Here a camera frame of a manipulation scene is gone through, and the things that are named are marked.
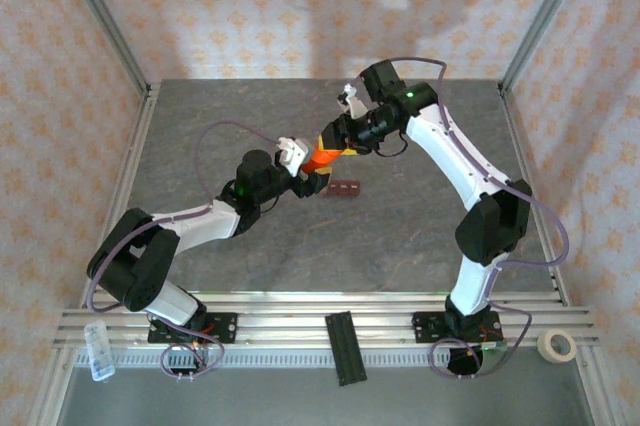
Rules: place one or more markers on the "aluminium frame post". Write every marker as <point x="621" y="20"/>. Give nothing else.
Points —
<point x="545" y="21"/>
<point x="105" y="21"/>

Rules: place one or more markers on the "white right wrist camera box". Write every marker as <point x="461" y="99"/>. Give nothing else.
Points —
<point x="354" y="102"/>

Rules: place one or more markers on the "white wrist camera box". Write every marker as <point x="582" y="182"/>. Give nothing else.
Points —
<point x="292" y="153"/>
<point x="354" y="102"/>

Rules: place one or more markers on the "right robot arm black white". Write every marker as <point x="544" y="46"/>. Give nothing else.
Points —
<point x="450" y="146"/>

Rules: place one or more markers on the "aluminium cross rails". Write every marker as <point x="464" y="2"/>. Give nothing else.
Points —
<point x="300" y="306"/>

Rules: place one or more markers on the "clear plastic packet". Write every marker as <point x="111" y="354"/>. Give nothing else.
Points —
<point x="99" y="351"/>

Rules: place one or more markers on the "aluminium side rail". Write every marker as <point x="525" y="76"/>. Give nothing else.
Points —
<point x="136" y="146"/>
<point x="515" y="126"/>

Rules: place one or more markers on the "orange pill bottle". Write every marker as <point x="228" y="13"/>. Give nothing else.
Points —
<point x="320" y="158"/>

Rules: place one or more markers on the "brown pill organizer box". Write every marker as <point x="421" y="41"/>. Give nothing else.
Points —
<point x="345" y="189"/>

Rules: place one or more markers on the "black ribbed bar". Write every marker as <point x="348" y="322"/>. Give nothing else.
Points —
<point x="346" y="348"/>

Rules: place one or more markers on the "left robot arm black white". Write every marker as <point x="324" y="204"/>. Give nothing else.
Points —
<point x="200" y="221"/>

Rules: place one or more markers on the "green circuit board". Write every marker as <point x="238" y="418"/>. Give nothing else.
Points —
<point x="495" y="346"/>

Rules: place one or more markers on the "grey metal sheet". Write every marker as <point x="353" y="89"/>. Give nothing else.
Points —
<point x="250" y="396"/>

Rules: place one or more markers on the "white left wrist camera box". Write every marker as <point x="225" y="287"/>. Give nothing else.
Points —
<point x="292" y="153"/>

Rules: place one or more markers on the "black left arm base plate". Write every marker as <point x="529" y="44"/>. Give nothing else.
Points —
<point x="225" y="328"/>

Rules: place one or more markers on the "white tape roll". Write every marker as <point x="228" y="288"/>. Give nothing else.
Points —
<point x="546" y="349"/>

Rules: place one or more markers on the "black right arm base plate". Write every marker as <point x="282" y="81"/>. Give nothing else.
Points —
<point x="425" y="328"/>

